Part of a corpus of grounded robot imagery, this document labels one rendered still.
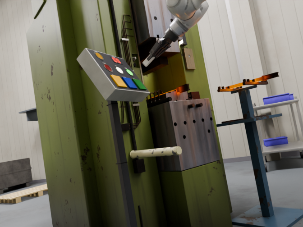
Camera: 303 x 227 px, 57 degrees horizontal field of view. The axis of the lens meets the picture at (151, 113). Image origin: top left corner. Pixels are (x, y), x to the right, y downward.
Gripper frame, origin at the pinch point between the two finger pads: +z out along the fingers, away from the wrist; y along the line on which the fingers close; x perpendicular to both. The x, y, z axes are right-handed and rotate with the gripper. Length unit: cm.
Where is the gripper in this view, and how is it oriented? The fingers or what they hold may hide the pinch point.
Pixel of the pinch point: (148, 60)
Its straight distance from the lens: 155.2
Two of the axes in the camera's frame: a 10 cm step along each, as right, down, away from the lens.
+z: -6.7, 6.5, 3.6
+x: -5.8, -7.6, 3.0
